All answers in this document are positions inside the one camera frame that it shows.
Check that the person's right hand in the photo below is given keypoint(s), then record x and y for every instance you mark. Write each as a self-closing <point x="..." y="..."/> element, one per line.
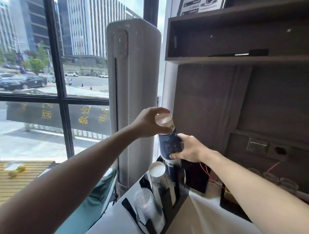
<point x="193" y="150"/>

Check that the person's left hand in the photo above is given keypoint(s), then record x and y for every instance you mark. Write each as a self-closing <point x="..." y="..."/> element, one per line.
<point x="144" y="124"/>

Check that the person's right thumb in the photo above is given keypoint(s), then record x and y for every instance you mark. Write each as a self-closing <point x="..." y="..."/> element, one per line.
<point x="185" y="138"/>

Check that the person's left thumb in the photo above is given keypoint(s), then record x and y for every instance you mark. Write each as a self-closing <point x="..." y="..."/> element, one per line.
<point x="162" y="131"/>

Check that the white paper cup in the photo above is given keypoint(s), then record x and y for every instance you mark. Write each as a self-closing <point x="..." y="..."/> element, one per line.
<point x="164" y="121"/>

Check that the stack of blue paper cups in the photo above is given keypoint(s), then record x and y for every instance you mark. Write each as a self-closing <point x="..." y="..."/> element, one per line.
<point x="169" y="144"/>

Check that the person's left forearm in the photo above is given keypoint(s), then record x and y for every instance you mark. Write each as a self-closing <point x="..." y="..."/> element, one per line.
<point x="72" y="176"/>

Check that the person's right forearm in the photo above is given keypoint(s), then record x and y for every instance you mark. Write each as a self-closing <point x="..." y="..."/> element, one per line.
<point x="253" y="190"/>

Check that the black box device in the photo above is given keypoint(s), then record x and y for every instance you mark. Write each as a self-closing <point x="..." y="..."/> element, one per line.
<point x="196" y="177"/>

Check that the white standing air conditioner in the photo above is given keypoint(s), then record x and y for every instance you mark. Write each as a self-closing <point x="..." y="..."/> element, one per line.
<point x="135" y="96"/>

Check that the stack of white paper cups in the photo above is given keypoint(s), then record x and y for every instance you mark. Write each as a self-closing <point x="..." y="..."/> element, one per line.
<point x="160" y="180"/>

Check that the black cup dispenser holder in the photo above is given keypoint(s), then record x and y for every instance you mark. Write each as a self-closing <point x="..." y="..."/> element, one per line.
<point x="177" y="200"/>

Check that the clear drinking glass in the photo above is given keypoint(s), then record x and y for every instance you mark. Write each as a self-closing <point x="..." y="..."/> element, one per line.
<point x="254" y="172"/>
<point x="270" y="178"/>
<point x="289" y="185"/>

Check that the stack of clear plastic cups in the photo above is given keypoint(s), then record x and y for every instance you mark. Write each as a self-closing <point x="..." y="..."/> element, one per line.
<point x="147" y="207"/>

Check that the dark banner yellow lettering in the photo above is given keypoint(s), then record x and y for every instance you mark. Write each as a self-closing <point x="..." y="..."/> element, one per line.
<point x="84" y="118"/>

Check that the white tablecloth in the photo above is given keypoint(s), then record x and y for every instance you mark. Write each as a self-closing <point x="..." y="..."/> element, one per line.
<point x="205" y="217"/>

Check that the green chair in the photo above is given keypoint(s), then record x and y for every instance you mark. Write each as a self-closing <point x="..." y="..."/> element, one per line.
<point x="99" y="197"/>

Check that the white parked car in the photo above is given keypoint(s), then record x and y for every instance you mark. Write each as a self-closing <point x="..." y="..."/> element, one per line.
<point x="71" y="74"/>

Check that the dark wooden shelf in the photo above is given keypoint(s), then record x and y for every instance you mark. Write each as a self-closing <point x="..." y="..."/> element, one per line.
<point x="229" y="31"/>

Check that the black and white poster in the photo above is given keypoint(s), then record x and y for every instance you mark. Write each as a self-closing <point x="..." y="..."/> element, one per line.
<point x="201" y="6"/>

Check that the dark parked car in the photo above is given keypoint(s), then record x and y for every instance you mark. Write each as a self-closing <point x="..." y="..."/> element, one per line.
<point x="23" y="82"/>

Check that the yellow-green fruit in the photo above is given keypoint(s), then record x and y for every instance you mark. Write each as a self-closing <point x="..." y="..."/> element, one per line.
<point x="17" y="170"/>

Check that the yellow slatted bench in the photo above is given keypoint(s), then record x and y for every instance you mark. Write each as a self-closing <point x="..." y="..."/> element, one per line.
<point x="17" y="185"/>

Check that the metal wall socket plate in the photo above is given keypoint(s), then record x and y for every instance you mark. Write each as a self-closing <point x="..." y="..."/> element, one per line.
<point x="257" y="145"/>

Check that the black wall socket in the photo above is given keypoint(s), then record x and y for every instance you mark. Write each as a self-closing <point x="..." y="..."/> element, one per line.
<point x="280" y="151"/>

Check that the black window frame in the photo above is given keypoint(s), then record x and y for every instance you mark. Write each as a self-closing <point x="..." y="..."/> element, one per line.
<point x="56" y="72"/>

